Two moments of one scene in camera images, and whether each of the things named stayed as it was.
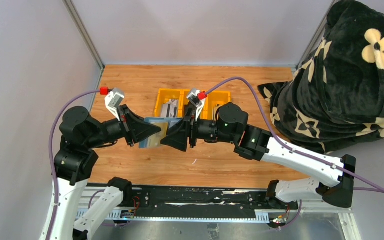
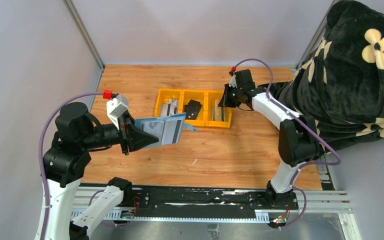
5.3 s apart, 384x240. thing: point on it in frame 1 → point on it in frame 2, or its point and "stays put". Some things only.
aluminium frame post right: x=313 y=46 stays put
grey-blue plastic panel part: x=154 y=140 stays put
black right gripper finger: x=178 y=138 → x=231 y=97
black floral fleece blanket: x=349 y=87 stays put
